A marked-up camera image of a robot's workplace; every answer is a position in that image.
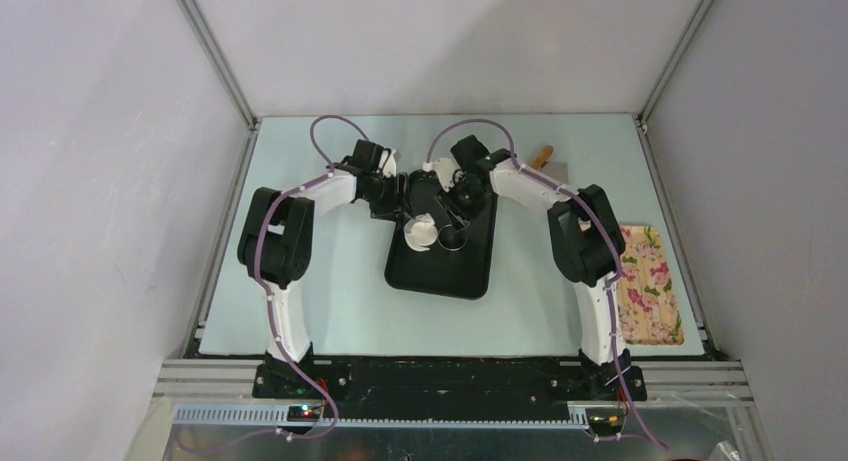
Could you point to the wooden dough roller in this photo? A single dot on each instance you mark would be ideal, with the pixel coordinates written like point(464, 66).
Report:
point(541, 157)

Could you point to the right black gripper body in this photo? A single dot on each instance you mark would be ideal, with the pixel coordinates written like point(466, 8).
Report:
point(464, 201)

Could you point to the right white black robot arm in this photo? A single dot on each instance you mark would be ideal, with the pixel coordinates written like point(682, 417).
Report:
point(586, 240)

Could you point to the aluminium frame with cable duct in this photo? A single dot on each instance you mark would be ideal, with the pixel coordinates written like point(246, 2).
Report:
point(221, 390)

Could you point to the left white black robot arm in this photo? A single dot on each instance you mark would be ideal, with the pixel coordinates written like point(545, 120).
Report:
point(277, 238)

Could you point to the metal spatula with red handle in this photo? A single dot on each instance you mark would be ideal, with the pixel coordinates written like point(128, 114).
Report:
point(557, 171)

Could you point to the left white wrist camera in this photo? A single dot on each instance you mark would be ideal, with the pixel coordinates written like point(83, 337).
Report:
point(387, 165)

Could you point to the white dough ball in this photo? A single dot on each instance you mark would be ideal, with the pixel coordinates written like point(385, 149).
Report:
point(420, 232)

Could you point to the floral cloth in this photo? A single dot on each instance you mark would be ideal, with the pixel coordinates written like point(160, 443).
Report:
point(649, 311)

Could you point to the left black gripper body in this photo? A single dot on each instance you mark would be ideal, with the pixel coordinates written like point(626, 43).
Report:
point(384, 199)

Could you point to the black baking tray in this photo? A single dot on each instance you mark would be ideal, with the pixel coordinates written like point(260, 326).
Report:
point(462, 274)

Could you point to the small round metal cup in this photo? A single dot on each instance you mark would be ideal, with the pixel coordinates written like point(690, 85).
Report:
point(451, 239)

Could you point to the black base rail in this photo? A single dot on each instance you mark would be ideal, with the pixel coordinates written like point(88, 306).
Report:
point(444, 389)

